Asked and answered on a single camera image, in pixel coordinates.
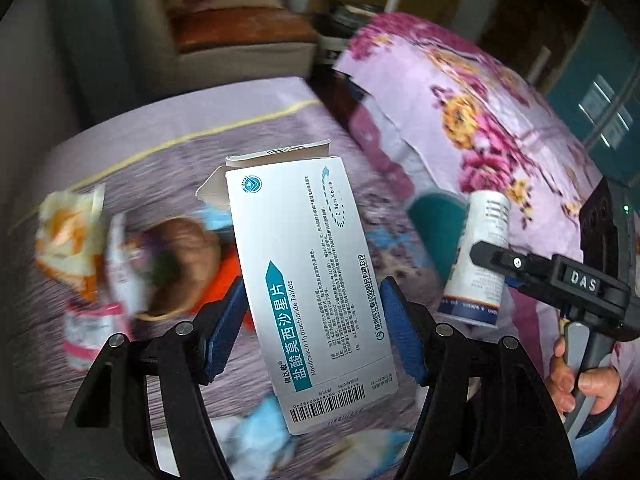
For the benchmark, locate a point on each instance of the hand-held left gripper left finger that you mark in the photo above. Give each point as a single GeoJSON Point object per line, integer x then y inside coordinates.
{"type": "Point", "coordinates": [225, 332]}

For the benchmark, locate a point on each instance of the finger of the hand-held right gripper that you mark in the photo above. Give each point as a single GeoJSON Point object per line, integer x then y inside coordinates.
{"type": "Point", "coordinates": [515, 262]}

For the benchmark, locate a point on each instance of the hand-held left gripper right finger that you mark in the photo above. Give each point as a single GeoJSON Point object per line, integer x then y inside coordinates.
{"type": "Point", "coordinates": [400, 332]}

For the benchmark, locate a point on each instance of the white medicine bottle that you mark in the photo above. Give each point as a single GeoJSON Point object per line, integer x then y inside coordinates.
{"type": "Point", "coordinates": [480, 270]}

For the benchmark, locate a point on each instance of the orange packet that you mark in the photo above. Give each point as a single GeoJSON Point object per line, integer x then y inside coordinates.
{"type": "Point", "coordinates": [225, 282]}

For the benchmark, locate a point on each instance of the teal plastic bin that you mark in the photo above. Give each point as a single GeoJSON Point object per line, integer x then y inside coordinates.
{"type": "Point", "coordinates": [437, 230]}

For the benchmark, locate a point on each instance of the white medicine box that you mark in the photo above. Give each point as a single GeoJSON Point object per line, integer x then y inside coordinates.
{"type": "Point", "coordinates": [305, 285]}

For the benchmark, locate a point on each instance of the pink white snack packet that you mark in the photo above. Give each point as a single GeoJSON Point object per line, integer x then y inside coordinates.
{"type": "Point", "coordinates": [100, 330]}

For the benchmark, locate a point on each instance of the person's right hand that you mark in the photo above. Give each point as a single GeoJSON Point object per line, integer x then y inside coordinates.
{"type": "Point", "coordinates": [562, 377]}

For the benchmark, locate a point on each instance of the blue-green carton box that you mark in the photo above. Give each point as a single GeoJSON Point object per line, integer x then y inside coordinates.
{"type": "Point", "coordinates": [216, 220]}

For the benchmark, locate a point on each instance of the floral pink quilt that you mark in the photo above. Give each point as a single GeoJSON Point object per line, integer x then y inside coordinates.
{"type": "Point", "coordinates": [475, 110]}

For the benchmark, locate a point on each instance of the teal cabinet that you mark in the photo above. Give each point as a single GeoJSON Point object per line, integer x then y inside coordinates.
{"type": "Point", "coordinates": [600, 95]}

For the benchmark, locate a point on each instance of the yellow orange snack wrapper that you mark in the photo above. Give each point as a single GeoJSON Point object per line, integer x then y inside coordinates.
{"type": "Point", "coordinates": [65, 230]}

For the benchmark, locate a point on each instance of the wooden shelf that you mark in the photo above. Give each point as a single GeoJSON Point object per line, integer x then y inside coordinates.
{"type": "Point", "coordinates": [540, 5]}

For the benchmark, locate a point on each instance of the beige sofa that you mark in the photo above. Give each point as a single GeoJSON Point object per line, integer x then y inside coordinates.
{"type": "Point", "coordinates": [225, 70]}

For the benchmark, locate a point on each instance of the orange seat cushion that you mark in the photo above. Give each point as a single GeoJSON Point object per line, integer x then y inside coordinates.
{"type": "Point", "coordinates": [240, 35]}

